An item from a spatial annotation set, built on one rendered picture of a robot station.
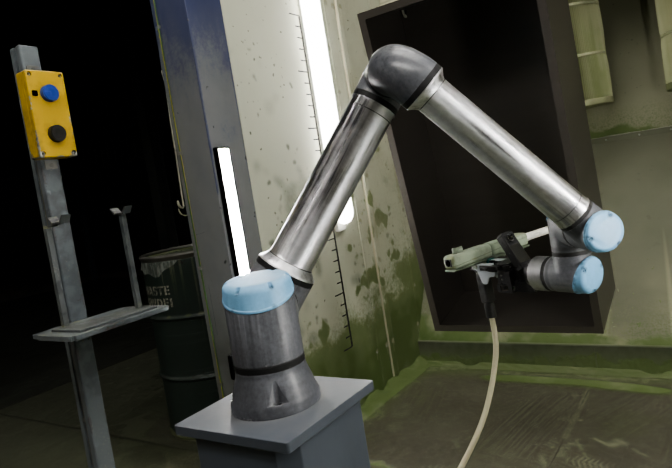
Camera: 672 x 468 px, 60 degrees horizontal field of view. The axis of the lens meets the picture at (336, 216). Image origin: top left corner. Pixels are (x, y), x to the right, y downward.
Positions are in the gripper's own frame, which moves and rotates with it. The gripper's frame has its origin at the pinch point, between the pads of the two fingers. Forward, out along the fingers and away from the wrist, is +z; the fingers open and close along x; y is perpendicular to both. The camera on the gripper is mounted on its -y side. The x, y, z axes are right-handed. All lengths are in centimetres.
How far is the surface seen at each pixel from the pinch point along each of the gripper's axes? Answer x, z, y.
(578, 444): 37, 9, 77
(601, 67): 143, 41, -54
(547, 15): 31, -15, -66
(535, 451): 24, 17, 76
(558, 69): 33, -14, -50
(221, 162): -42, 72, -47
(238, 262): -45, 72, -11
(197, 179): -49, 81, -43
